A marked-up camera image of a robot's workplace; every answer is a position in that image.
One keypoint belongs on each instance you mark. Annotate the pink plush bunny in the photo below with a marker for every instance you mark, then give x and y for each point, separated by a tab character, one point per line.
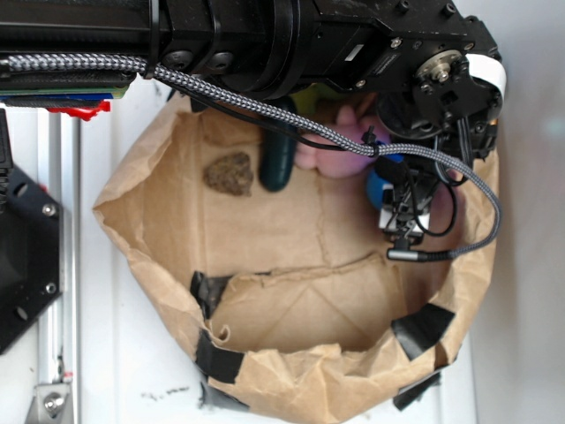
342	164

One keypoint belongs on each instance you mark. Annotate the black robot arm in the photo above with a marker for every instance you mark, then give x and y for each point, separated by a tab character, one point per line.
72	53

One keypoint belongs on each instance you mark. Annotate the green plush toy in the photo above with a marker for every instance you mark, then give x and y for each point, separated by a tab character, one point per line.
307	100

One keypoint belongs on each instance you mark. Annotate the blue crocheted ball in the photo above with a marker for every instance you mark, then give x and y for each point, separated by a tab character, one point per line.
374	189

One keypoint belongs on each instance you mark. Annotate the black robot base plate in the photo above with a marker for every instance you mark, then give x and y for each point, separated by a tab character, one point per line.
30	241

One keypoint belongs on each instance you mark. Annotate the brown rock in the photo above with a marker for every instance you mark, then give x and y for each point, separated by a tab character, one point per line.
231	174

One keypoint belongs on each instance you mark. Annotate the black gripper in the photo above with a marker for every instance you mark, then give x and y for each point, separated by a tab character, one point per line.
451	107

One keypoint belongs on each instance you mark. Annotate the white plastic tray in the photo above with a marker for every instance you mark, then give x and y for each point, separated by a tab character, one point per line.
131	370

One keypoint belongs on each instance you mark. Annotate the brown paper bag bin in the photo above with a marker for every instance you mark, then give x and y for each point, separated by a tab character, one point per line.
285	301

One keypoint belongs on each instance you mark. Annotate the dark green toy cucumber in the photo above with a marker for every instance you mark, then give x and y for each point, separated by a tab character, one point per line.
277	157

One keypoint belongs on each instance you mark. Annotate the aluminium extrusion rail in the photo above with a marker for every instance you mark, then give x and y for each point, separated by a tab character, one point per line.
59	172

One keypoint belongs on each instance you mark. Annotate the red plastic clip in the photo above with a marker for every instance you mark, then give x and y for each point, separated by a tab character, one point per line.
83	112

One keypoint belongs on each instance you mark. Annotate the metal corner bracket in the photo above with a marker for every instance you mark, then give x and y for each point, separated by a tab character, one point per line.
51	404

